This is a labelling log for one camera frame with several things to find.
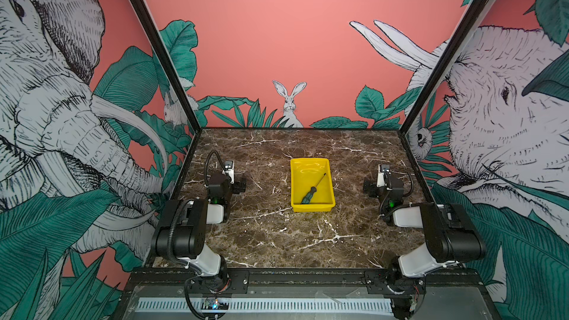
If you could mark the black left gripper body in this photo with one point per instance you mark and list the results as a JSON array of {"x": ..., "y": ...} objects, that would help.
[{"x": 233, "y": 189}]

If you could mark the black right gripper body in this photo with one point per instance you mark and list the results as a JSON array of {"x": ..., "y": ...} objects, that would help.
[{"x": 379, "y": 192}]

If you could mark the green black handled screwdriver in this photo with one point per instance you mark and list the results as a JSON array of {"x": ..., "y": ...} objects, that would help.
[{"x": 310, "y": 194}]

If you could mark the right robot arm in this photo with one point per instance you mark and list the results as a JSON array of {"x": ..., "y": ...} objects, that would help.
[{"x": 450, "y": 236}]

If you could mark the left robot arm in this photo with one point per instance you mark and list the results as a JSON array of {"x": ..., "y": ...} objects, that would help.
[{"x": 181, "y": 232}]

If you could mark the yellow plastic bin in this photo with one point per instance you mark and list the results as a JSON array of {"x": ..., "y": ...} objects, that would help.
[{"x": 304, "y": 173}]

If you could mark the small green circuit board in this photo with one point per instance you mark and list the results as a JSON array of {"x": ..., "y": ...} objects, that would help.
[{"x": 216, "y": 304}]

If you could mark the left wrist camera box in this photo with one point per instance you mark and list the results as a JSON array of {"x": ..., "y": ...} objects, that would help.
[{"x": 229, "y": 170}]

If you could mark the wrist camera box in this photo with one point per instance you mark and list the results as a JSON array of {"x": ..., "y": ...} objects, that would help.
[
  {"x": 383, "y": 177},
  {"x": 229, "y": 170}
]

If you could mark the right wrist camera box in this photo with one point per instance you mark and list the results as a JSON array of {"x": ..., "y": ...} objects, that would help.
[{"x": 383, "y": 177}]

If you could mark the black front mounting rail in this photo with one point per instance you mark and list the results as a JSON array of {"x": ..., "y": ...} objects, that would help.
[{"x": 243, "y": 280}]

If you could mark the white slotted cable duct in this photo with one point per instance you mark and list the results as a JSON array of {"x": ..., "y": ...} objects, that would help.
[{"x": 268, "y": 305}]

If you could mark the black left frame post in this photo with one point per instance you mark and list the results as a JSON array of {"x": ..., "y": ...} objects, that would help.
[{"x": 157, "y": 44}]

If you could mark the black frame post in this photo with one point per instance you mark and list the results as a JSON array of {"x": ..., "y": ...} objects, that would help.
[
  {"x": 471, "y": 20},
  {"x": 157, "y": 44}
]

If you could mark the black right frame post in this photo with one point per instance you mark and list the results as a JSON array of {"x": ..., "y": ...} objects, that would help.
[{"x": 471, "y": 20}]

